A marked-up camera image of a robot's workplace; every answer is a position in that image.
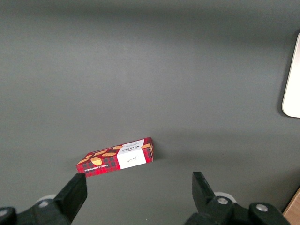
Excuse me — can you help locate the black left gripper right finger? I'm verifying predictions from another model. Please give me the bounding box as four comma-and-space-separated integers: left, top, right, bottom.
184, 172, 291, 225

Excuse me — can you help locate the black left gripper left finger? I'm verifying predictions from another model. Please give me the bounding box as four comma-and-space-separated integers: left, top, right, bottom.
0, 172, 88, 225

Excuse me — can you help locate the red tartan shortbread box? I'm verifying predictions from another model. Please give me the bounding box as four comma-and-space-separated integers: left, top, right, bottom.
75, 136, 155, 178

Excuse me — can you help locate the white plastic tray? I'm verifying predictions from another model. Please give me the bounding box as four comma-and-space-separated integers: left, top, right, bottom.
281, 32, 300, 118

